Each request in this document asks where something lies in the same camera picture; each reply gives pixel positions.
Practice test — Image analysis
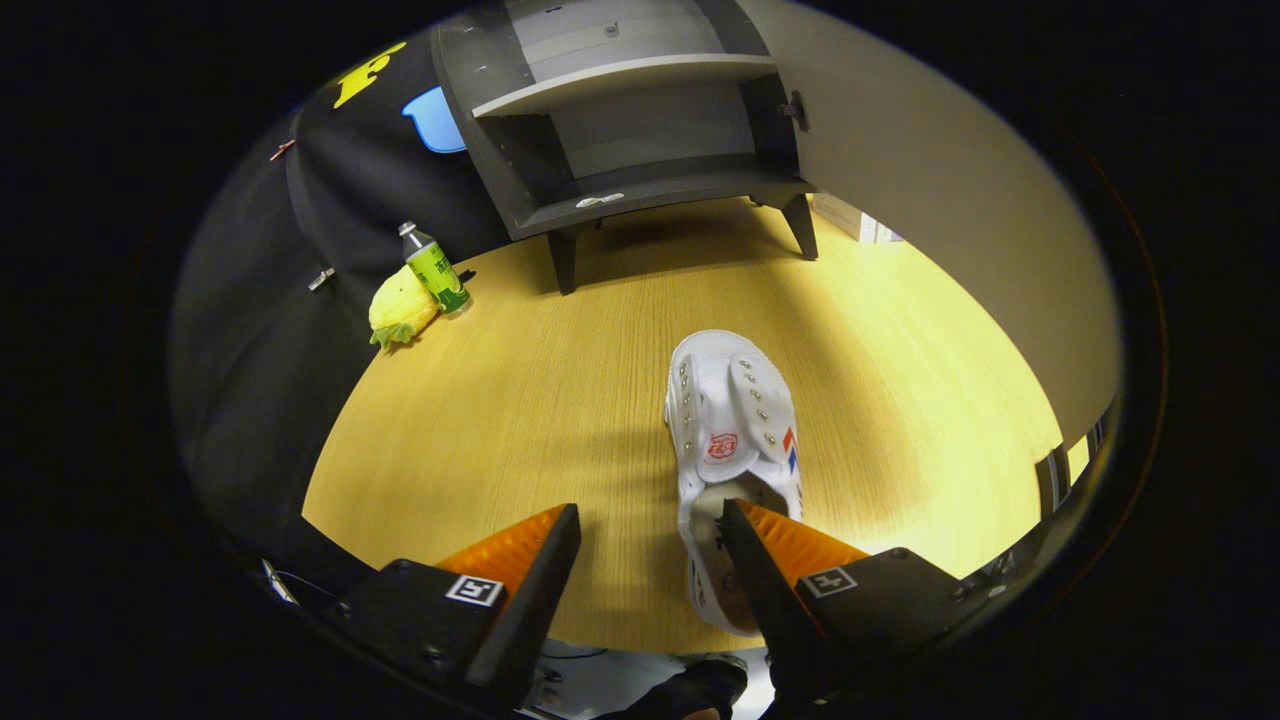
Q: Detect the yellow plush toy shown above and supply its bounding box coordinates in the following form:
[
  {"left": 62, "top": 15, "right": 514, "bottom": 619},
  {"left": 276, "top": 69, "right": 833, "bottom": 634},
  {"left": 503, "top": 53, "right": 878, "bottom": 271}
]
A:
[{"left": 368, "top": 265, "right": 441, "bottom": 351}]

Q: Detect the dark grey shoe cabinet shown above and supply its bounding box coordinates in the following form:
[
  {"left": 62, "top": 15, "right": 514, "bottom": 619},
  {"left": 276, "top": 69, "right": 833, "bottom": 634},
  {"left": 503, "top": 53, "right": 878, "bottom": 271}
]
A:
[{"left": 430, "top": 0, "right": 821, "bottom": 297}]

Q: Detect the brown cover book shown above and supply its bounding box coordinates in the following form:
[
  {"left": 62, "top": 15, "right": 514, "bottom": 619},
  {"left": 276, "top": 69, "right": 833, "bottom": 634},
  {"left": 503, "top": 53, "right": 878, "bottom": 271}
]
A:
[{"left": 812, "top": 193, "right": 865, "bottom": 241}]

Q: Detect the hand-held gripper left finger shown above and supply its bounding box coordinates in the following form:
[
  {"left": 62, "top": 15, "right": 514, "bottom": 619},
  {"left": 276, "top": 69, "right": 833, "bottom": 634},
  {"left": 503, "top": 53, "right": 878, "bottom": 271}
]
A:
[{"left": 335, "top": 503, "right": 583, "bottom": 713}]

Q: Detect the grey cabinet shelf board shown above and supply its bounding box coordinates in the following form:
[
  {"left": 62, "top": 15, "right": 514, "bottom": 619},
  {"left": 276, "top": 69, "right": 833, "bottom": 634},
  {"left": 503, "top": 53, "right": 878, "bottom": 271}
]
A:
[{"left": 472, "top": 53, "right": 779, "bottom": 119}]

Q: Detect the white shoe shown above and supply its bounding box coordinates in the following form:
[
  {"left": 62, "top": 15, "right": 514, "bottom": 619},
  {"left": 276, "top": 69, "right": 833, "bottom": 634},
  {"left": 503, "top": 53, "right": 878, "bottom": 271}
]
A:
[{"left": 663, "top": 330, "right": 806, "bottom": 637}]

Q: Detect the black backdrop cloth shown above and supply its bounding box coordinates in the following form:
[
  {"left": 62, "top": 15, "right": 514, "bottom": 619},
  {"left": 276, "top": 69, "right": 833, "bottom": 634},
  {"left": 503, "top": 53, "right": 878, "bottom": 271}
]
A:
[{"left": 170, "top": 40, "right": 513, "bottom": 601}]

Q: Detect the green drink bottle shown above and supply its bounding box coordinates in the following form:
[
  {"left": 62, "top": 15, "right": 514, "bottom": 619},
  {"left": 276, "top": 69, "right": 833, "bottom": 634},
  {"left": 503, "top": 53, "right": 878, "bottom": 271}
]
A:
[{"left": 398, "top": 222, "right": 472, "bottom": 315}]

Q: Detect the beige shoe cabinet door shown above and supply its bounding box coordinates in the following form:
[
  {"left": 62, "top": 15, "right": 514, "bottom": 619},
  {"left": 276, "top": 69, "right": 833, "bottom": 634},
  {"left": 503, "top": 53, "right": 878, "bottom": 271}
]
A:
[{"left": 740, "top": 0, "right": 1123, "bottom": 451}]

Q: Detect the dark cloth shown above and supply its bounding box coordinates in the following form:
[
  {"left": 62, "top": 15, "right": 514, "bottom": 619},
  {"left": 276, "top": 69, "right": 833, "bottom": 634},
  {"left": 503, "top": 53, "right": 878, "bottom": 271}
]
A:
[{"left": 598, "top": 655, "right": 749, "bottom": 720}]

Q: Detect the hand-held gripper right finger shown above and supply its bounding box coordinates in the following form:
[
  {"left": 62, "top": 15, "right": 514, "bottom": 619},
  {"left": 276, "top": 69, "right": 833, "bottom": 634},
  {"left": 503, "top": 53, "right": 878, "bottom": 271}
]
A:
[{"left": 720, "top": 498, "right": 986, "bottom": 706}]

